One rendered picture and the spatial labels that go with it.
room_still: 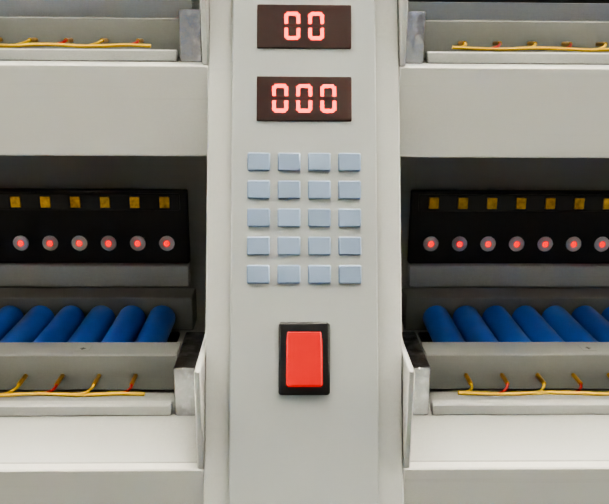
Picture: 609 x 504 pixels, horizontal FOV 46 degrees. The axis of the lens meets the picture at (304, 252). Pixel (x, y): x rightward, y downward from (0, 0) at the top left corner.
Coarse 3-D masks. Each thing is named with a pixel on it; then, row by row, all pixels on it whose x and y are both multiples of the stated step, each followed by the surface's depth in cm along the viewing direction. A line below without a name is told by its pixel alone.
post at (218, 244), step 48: (384, 0) 36; (384, 48) 36; (384, 96) 35; (384, 144) 35; (384, 192) 35; (384, 240) 35; (384, 288) 35; (384, 336) 34; (384, 384) 34; (384, 432) 34; (384, 480) 34
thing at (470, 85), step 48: (432, 0) 53; (480, 0) 53; (528, 0) 54; (576, 0) 54; (432, 48) 43; (480, 48) 41; (528, 48) 41; (576, 48) 41; (432, 96) 36; (480, 96) 36; (528, 96) 36; (576, 96) 36; (432, 144) 37; (480, 144) 37; (528, 144) 37; (576, 144) 37
